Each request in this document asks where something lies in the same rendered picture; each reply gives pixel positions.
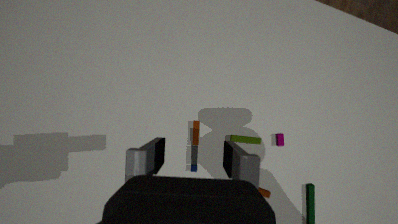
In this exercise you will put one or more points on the olive green rectangular rod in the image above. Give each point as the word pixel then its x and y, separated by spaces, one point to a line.
pixel 245 139

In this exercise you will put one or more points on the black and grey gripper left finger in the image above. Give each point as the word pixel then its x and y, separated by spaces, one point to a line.
pixel 146 160

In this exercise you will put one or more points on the orange-brown rod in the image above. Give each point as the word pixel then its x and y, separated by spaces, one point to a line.
pixel 195 132
pixel 264 193

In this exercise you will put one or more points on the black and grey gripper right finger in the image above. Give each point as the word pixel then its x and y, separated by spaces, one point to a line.
pixel 240 165

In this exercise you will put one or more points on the small magenta block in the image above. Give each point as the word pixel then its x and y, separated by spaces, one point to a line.
pixel 280 139

